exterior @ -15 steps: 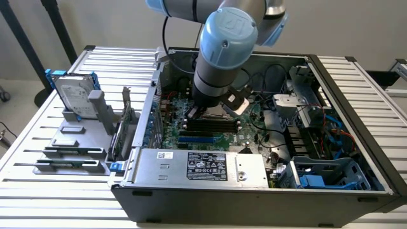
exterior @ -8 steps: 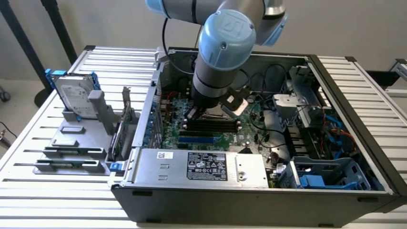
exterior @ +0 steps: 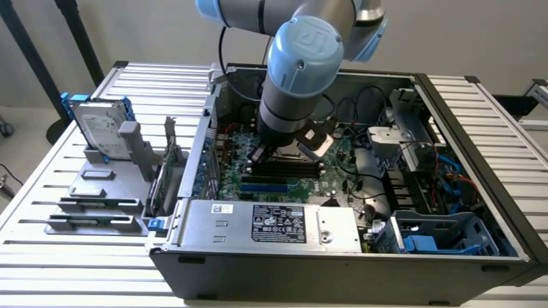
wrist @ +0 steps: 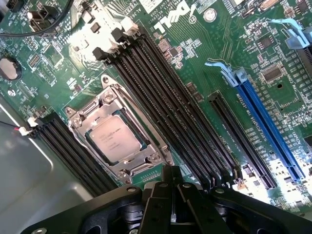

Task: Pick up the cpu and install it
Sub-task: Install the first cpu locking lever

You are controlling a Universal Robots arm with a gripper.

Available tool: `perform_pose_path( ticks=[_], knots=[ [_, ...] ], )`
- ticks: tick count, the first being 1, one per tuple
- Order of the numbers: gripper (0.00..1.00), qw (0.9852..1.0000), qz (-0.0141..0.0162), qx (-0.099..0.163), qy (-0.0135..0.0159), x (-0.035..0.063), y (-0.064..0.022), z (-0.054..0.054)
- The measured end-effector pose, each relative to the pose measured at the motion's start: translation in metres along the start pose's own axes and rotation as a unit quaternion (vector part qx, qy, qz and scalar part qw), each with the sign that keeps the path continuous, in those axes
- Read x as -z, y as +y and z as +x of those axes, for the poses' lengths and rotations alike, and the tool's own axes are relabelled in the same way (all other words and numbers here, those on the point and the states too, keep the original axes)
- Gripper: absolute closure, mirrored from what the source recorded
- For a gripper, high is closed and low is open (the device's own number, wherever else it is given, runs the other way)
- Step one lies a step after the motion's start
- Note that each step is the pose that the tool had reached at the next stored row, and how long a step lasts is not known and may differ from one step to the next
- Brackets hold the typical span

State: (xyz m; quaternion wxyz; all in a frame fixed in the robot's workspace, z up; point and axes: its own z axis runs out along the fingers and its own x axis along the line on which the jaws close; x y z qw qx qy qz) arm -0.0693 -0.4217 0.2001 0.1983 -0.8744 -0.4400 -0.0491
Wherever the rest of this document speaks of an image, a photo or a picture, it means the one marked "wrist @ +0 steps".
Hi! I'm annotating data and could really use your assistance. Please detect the CPU socket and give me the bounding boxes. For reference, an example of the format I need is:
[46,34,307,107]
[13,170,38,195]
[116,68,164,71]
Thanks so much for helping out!
[63,74,175,185]

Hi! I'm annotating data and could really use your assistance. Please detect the silver CPU chip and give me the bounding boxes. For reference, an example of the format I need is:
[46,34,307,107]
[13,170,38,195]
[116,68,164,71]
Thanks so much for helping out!
[85,114,143,159]

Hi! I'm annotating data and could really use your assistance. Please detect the short black expansion slot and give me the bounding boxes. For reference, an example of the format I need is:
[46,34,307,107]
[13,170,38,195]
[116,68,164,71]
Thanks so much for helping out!
[207,92,278,190]

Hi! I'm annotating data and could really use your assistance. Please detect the silver metal socket cover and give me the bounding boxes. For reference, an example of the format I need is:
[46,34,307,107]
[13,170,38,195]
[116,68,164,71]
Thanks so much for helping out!
[69,86,169,180]

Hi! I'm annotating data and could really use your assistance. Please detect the long blue expansion slot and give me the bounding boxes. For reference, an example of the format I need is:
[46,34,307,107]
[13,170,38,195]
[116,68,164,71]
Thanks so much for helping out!
[204,60,307,182]

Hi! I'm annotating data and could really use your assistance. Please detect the grey metal PC case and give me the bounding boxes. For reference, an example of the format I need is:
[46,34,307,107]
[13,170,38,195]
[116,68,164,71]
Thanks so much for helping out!
[0,94,99,221]

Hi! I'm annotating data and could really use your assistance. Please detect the large black square chip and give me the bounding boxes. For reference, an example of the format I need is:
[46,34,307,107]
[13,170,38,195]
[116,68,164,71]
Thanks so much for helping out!
[258,62,286,85]

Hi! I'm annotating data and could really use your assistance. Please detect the grey square inductor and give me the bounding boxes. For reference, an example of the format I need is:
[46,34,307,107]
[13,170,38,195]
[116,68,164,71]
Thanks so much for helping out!
[157,39,171,53]

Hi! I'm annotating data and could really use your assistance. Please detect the green Dell motherboard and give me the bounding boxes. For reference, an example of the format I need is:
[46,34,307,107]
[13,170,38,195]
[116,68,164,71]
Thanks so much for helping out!
[0,0,312,217]

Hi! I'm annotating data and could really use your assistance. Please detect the small black square chip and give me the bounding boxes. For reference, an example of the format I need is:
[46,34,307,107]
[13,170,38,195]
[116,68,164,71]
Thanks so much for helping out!
[254,34,275,52]

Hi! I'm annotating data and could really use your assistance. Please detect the black expansion slot blue latch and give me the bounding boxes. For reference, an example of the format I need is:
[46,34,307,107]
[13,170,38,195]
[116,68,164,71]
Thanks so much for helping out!
[266,18,312,75]

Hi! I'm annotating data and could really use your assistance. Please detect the round silver mounting screw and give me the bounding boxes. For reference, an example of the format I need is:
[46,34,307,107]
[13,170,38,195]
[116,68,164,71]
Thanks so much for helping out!
[204,8,217,21]

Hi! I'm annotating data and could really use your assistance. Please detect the white barcode label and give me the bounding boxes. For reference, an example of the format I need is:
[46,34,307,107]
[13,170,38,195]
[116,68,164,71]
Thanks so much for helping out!
[138,0,164,14]

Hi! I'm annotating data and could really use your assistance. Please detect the silver coin cell battery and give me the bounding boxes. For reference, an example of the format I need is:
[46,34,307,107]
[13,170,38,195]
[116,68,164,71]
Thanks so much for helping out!
[0,57,22,81]

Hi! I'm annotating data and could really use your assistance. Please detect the black fan header connector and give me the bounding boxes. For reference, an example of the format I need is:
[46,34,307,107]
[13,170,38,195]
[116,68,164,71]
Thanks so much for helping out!
[27,4,62,38]

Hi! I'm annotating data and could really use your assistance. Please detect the red and black wire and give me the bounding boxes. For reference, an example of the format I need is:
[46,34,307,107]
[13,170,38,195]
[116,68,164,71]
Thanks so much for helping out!
[0,120,20,132]

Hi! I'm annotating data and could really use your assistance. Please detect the black cable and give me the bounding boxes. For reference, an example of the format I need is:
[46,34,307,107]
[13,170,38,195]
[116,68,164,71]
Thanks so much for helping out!
[0,0,74,38]

